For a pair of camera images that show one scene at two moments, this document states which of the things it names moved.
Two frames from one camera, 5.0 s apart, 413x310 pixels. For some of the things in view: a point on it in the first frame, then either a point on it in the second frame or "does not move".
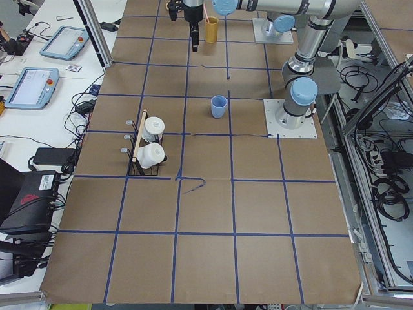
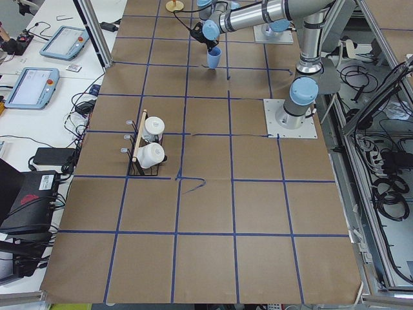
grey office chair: [327, 75] does not move
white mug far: [153, 129] does not move
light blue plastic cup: [218, 104] to [213, 56]
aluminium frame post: [90, 15] does not move
